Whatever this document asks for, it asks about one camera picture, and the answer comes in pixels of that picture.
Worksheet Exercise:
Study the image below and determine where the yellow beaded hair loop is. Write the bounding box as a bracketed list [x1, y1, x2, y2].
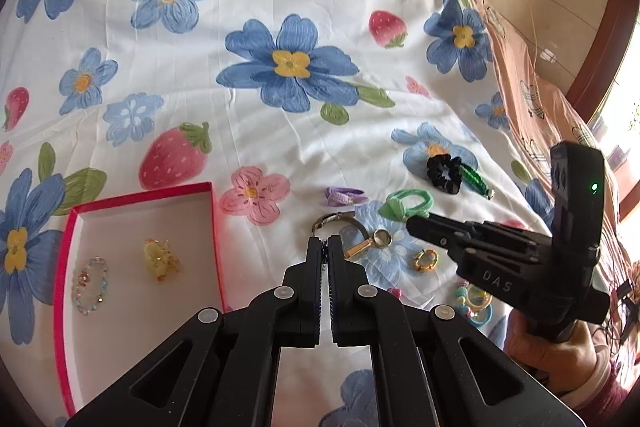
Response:
[413, 248, 439, 272]

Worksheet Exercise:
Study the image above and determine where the green bow hair tie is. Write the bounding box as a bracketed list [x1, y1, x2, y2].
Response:
[376, 187, 434, 223]

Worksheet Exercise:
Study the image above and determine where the colorful chunky bead bracelet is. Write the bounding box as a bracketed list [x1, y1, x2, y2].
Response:
[453, 281, 476, 318]

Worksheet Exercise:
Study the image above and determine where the green face gold watch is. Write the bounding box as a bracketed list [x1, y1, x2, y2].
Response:
[311, 210, 393, 260]

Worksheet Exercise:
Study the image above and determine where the yellow translucent hair claw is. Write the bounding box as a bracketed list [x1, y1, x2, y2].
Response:
[143, 239, 181, 282]

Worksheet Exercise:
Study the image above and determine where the pastel beaded bracelet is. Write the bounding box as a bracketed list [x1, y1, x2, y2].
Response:
[70, 255, 111, 317]

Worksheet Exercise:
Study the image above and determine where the yellow hair band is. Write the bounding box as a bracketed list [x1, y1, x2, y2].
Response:
[465, 284, 492, 313]

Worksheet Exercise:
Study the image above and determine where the pink heart hair clip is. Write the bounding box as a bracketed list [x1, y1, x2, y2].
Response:
[387, 287, 402, 299]

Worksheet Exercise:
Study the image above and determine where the red jewelry box tray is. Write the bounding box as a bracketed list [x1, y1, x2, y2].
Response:
[53, 182, 227, 415]

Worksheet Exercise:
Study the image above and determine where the person's right hand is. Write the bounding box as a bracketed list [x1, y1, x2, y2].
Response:
[504, 310, 611, 395]

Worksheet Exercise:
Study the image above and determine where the green hair clip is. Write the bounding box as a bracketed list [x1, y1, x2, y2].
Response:
[459, 164, 495, 199]

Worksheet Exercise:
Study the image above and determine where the black scrunchie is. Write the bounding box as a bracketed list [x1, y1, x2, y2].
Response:
[426, 154, 462, 195]

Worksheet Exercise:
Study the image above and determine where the blue hair band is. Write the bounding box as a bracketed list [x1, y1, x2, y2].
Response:
[469, 305, 494, 329]

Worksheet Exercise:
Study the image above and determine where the pink cartoon blanket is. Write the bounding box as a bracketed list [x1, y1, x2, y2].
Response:
[471, 0, 639, 288]

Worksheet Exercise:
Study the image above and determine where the floral white bed sheet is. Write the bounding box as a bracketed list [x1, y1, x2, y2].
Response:
[1, 0, 553, 426]

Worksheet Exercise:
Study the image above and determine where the purple bow hair tie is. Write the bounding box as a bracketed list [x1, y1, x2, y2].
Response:
[324, 185, 370, 208]

